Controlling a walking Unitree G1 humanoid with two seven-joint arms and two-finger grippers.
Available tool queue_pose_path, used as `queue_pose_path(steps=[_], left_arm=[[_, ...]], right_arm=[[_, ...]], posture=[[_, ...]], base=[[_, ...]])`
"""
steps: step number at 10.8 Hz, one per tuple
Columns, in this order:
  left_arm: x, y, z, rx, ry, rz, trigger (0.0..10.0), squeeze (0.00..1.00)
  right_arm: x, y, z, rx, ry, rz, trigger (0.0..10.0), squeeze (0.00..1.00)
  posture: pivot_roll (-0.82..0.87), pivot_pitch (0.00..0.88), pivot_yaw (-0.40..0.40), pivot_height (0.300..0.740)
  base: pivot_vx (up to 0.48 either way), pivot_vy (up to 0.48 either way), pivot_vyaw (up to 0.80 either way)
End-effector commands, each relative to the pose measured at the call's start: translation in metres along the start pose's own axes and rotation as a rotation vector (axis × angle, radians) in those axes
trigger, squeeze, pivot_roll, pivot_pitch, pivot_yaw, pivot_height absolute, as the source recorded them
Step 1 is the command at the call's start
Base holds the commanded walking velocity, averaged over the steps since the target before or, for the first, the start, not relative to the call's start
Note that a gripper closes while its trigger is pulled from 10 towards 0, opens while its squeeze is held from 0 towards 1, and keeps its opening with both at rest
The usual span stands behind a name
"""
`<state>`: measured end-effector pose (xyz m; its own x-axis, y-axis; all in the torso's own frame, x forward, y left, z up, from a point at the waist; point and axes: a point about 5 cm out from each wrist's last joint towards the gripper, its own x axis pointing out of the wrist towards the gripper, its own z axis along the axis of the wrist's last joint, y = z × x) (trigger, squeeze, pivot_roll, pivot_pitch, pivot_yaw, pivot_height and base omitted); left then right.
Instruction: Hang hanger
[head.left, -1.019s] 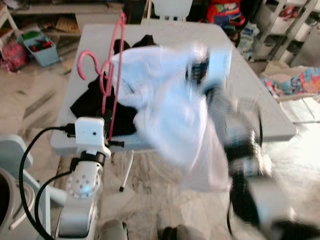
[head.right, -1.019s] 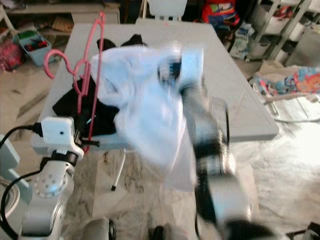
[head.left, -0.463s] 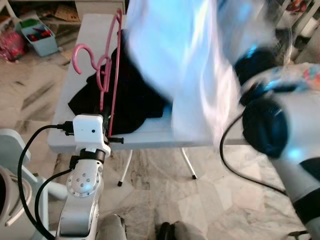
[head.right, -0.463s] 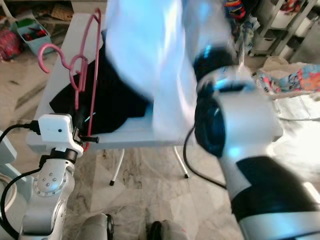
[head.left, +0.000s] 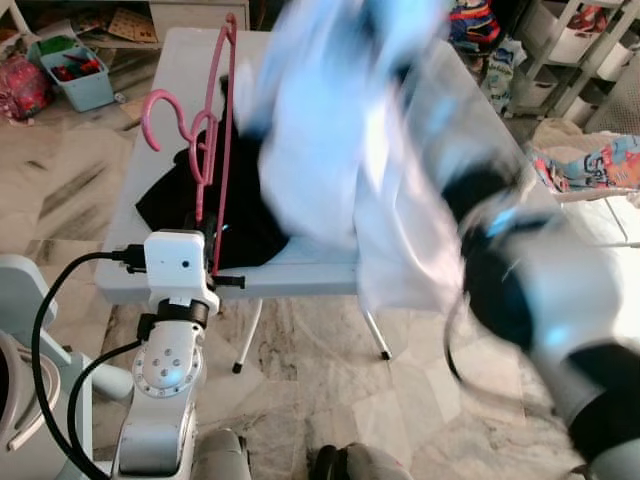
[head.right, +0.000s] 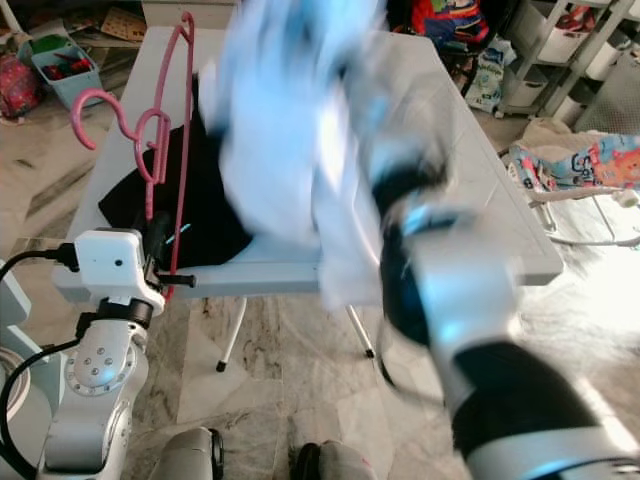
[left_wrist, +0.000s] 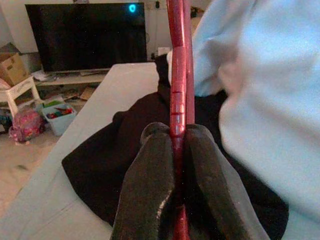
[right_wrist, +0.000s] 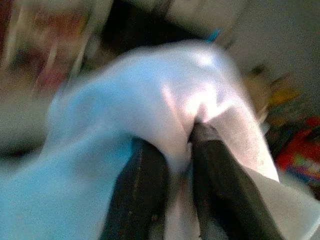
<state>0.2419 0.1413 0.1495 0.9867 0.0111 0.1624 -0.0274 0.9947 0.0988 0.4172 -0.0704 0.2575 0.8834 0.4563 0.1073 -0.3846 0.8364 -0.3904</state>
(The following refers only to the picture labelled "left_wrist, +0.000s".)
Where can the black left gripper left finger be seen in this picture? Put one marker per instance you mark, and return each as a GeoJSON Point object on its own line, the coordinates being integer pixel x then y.
{"type": "Point", "coordinates": [145, 187]}

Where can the red plastic hanger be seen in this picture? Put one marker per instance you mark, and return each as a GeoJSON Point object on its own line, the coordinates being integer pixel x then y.
{"type": "Point", "coordinates": [178, 75]}

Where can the white folding table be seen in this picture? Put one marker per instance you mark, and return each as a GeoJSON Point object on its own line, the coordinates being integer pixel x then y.
{"type": "Point", "coordinates": [50, 195]}

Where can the brown cardboard box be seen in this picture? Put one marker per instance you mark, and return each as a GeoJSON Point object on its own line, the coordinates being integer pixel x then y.
{"type": "Point", "coordinates": [13, 67]}

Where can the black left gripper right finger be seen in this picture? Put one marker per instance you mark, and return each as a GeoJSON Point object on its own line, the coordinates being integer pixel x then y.
{"type": "Point", "coordinates": [210, 195]}

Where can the white garment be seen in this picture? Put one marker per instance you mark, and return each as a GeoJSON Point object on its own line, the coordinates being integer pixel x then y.
{"type": "Point", "coordinates": [262, 87]}

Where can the white television stand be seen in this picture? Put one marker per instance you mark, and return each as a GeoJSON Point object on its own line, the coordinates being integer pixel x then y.
{"type": "Point", "coordinates": [70, 81]}

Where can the blue toy bin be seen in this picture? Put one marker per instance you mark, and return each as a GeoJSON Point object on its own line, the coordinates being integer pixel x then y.
{"type": "Point", "coordinates": [60, 125]}

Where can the pink bag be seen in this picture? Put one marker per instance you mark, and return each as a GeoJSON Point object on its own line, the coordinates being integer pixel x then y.
{"type": "Point", "coordinates": [26, 125]}

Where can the small white table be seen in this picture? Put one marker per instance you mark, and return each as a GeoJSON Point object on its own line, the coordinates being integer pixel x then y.
{"type": "Point", "coordinates": [22, 86]}

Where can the flat cardboard piece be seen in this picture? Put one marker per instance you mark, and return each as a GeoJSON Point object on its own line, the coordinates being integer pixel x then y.
{"type": "Point", "coordinates": [87, 93]}

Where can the black television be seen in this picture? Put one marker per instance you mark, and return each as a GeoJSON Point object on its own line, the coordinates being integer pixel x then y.
{"type": "Point", "coordinates": [87, 37]}

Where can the black folded garment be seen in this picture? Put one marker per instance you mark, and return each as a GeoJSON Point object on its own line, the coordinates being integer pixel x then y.
{"type": "Point", "coordinates": [112, 150]}

